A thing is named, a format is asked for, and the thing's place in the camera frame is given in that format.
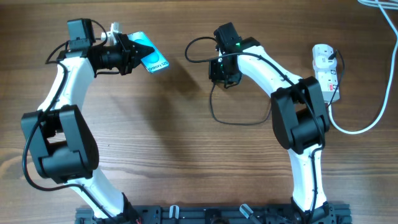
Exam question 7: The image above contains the turquoise screen smartphone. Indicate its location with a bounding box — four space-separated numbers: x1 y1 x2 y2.
127 31 169 73

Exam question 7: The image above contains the black USB charging cable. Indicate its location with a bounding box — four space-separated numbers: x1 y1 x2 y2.
208 49 346 126

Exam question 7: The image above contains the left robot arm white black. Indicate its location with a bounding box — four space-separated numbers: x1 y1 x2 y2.
21 19 167 223

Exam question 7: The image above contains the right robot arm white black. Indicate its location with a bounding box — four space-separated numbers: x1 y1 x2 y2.
209 22 330 215

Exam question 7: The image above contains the white USB charger adapter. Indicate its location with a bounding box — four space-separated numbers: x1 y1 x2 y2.
313 55 337 72

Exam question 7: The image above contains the white power strip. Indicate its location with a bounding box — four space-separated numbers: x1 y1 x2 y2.
312 44 340 103

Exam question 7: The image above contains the white power strip cord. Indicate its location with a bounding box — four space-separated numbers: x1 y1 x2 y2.
326 0 398 135

